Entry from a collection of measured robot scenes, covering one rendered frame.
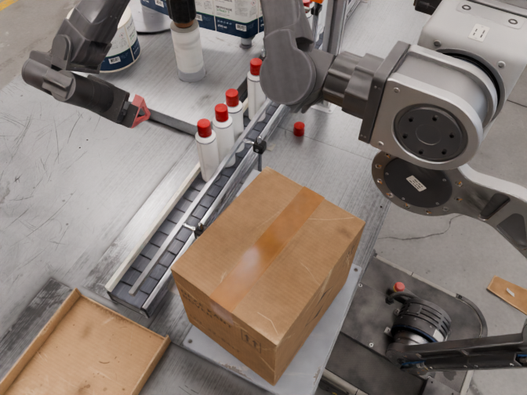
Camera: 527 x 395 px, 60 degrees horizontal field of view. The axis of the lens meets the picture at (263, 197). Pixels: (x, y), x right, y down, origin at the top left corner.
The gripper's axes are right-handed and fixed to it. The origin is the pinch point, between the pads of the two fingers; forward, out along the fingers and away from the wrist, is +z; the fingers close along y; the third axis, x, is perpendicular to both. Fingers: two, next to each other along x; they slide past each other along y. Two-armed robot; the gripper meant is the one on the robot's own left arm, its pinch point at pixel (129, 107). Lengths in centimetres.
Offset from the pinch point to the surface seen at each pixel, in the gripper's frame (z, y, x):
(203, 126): 13.5, -11.1, -2.2
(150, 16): 60, 50, -30
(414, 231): 146, -64, 8
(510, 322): 133, -114, 26
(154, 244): 14.5, -10.0, 29.6
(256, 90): 35.3, -10.6, -16.5
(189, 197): 24.4, -9.1, 16.8
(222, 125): 20.3, -12.3, -4.0
